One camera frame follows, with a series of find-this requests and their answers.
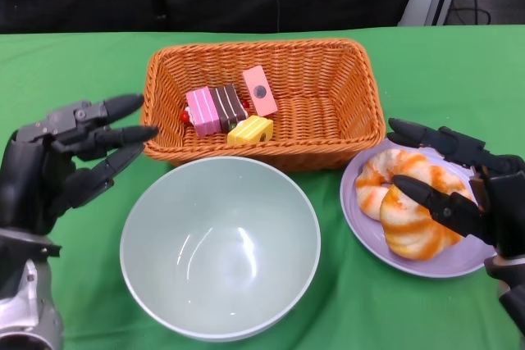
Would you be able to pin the elongated orange striped bread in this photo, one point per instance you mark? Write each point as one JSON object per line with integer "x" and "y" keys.
{"x": 371, "y": 194}

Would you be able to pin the lavender plate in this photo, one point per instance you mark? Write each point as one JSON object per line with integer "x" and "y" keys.
{"x": 369, "y": 243}

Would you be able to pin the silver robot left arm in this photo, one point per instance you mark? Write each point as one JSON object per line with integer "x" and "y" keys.
{"x": 28, "y": 309}

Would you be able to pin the chocolate cake slice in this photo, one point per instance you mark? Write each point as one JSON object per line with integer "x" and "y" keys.
{"x": 229, "y": 106}

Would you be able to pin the round orange striped bread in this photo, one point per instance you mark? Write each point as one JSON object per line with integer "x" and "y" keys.
{"x": 414, "y": 235}

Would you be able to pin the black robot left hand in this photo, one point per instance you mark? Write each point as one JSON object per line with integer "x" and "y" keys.
{"x": 28, "y": 186}

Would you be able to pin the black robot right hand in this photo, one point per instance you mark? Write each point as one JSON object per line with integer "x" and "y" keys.
{"x": 504, "y": 210}

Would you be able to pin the grey-green bowl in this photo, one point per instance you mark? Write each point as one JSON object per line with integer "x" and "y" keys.
{"x": 221, "y": 251}

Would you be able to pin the orange wicker basket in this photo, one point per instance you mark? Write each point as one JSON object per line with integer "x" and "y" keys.
{"x": 320, "y": 120}

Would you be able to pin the salmon pink cake slice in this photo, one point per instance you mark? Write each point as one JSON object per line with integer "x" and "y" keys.
{"x": 259, "y": 89}

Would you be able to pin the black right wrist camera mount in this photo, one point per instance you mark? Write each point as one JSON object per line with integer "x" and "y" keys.
{"x": 510, "y": 292}

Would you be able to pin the green tablecloth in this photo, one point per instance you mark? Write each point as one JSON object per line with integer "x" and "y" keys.
{"x": 82, "y": 59}

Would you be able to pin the yellow cake slice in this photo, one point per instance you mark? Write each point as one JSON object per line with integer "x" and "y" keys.
{"x": 248, "y": 130}

